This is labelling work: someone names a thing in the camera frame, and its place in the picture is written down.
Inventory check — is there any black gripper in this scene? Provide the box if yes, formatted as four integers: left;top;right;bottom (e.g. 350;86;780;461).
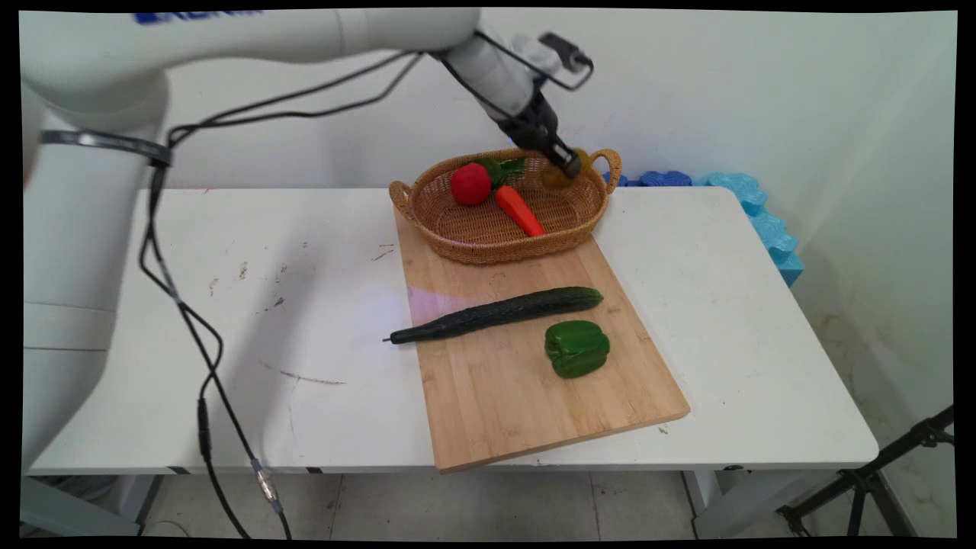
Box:
499;90;585;181

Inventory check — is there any brown toy potato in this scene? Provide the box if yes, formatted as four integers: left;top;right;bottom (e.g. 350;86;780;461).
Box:
542;148;592;190

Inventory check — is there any green bell pepper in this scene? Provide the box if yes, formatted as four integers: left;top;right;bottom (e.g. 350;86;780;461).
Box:
544;319;612;380

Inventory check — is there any orange toy carrot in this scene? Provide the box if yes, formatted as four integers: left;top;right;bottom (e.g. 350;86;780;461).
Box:
494;185;547;238

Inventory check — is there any red toy tomato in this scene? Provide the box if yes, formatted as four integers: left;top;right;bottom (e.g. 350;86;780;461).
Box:
450;162;493;207

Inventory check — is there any woven wicker basket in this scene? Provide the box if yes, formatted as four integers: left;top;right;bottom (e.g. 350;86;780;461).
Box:
389;147;624;266

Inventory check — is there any long dark green cucumber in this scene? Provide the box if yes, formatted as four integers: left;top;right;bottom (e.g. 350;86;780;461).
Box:
384;286;605;346

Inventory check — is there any light blue foam mat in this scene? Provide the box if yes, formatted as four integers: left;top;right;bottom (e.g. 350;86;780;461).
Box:
690;173;806;288

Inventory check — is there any wooden cutting board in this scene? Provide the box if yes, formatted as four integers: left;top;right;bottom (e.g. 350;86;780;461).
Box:
393;207;692;474

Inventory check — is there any white table leg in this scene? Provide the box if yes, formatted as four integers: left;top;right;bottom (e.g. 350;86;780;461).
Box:
21;474;146;539
681;467;843;539

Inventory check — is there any black tripod stand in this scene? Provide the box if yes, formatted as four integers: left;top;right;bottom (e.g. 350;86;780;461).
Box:
776;406;955;538

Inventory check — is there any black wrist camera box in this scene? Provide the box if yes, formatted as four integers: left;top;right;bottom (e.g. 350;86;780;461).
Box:
538;32;595;75

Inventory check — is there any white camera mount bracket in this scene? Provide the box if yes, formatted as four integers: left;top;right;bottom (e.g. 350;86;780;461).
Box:
509;34;563;75

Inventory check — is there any black cable with thick ferrite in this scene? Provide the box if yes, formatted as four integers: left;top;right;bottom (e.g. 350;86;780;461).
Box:
139;50;425;539

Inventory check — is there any black strap on arm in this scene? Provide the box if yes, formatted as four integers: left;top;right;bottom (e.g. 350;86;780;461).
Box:
40;130;174;169

